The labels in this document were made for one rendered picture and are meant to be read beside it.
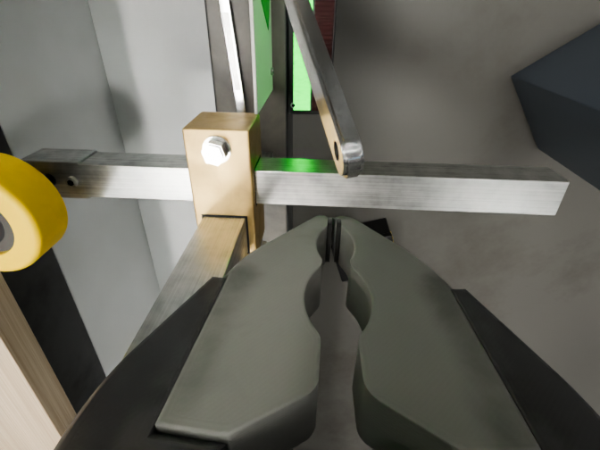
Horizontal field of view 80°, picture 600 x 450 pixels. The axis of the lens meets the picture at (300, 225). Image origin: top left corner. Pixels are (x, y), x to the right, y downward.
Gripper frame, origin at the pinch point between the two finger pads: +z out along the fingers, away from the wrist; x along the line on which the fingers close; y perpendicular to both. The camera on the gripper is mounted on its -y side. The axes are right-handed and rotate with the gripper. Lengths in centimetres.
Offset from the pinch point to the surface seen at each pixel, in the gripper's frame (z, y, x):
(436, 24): 99, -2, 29
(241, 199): 14.5, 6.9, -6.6
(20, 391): 8.8, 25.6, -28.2
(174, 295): 4.9, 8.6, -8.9
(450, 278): 99, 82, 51
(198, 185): 14.5, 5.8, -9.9
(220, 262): 8.4, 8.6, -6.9
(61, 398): 10.8, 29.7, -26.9
